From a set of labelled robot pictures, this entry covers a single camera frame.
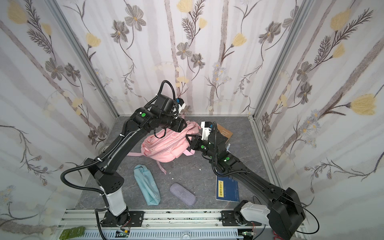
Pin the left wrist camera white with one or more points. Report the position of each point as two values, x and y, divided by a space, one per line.
181 105

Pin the teal pencil pouch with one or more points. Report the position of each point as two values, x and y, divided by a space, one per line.
147 185

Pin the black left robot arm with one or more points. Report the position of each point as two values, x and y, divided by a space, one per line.
160 112

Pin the brown and black book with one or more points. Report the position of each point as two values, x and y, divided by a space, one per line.
226 133

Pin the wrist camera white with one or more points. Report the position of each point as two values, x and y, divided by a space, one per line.
207 128
181 105

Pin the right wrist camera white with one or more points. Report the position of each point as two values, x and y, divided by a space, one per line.
207 128

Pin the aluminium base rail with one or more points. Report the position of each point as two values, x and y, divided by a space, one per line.
203 224

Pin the purple glasses case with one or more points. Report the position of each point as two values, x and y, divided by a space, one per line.
183 194

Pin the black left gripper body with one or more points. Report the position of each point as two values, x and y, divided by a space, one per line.
180 124

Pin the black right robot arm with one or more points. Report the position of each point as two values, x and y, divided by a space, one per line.
280 209

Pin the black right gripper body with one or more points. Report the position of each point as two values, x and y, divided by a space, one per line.
195 142

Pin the pink student backpack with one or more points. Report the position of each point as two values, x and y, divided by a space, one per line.
170 147

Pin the blue notebook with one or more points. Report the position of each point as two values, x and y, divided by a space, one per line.
227 189

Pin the green connector block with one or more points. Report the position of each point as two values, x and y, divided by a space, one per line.
72 233

